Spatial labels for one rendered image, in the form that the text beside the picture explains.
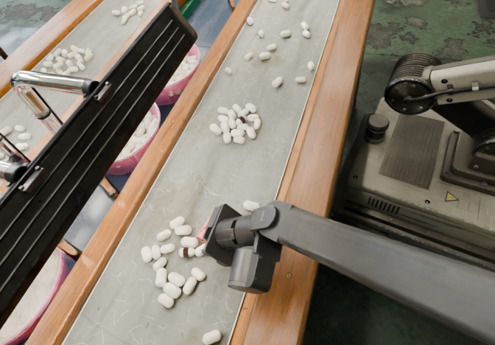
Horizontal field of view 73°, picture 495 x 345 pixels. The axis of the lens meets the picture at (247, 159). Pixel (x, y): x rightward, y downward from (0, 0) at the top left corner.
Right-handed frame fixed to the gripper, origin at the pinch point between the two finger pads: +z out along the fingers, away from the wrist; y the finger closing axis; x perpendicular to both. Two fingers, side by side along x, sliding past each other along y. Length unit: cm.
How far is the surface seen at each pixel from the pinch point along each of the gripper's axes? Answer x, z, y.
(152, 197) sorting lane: -8.8, 13.5, -7.0
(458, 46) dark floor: 106, -13, -188
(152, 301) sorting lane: -1.6, 5.0, 13.9
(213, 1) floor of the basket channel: -21, 37, -106
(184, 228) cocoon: -2.8, 3.0, -0.9
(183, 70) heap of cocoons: -17, 24, -53
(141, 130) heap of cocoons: -17.7, 23.9, -25.8
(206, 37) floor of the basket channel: -15, 31, -79
